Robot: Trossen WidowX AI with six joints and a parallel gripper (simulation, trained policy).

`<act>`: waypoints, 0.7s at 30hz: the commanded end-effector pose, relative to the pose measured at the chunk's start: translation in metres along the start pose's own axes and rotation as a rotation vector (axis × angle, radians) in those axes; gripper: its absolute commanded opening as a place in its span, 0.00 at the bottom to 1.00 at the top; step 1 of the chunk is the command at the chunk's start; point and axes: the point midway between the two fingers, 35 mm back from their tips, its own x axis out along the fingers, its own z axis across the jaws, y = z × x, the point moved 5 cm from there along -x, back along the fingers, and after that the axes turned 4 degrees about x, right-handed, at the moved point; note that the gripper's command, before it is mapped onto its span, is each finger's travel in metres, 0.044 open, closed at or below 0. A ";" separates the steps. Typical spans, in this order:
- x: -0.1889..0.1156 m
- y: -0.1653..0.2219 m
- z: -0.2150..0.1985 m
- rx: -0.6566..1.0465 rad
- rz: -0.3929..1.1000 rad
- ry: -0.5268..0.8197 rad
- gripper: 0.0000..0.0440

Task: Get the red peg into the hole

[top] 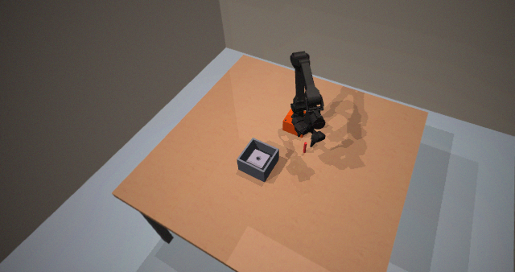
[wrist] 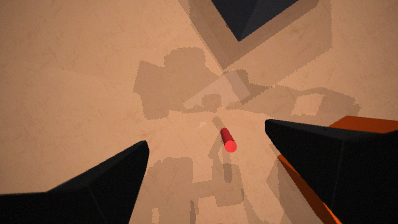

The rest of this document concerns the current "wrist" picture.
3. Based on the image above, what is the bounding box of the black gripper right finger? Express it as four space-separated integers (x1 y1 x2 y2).
265 119 398 224

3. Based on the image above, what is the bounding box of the red peg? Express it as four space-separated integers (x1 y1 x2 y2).
220 128 237 152

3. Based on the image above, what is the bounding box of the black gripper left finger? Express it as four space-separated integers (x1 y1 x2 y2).
0 140 150 224

